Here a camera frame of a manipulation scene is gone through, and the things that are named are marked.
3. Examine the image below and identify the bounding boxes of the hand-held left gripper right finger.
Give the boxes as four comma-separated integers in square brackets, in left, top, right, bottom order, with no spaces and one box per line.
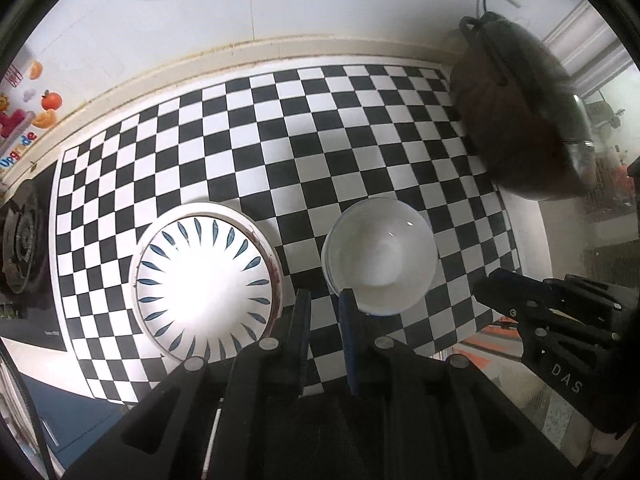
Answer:
[337,287,588,480]

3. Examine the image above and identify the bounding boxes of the white floral plate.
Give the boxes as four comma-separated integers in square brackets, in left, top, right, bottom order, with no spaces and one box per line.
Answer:
[128,202,287,365]

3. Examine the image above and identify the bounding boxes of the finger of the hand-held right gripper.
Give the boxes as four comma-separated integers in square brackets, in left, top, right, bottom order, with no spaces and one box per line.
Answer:
[472,267,556,328]
[547,273,627,313]

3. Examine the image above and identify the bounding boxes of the dark cooking pot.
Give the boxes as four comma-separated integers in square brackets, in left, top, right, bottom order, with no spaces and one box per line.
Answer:
[449,11,599,204]

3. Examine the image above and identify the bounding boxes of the white plate blue leaf pattern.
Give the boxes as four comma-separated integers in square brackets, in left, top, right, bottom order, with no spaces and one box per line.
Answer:
[136,214,279,356]

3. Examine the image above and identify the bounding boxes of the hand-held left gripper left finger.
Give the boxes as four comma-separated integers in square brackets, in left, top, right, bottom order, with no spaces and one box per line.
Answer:
[62,287,313,480]

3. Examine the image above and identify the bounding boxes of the black white checkered mat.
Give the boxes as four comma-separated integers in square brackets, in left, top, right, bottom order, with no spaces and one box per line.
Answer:
[54,62,523,406]

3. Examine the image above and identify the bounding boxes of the colourful fruit wall sticker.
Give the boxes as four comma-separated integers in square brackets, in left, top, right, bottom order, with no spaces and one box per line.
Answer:
[0,59,65,173]

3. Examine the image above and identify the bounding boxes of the black gas stove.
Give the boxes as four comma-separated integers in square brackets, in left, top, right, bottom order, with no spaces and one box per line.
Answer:
[0,160,70,357]

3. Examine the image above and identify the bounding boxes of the blue cabinet drawer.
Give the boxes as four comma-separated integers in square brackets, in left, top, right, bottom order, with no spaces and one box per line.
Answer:
[7,370,133,468]

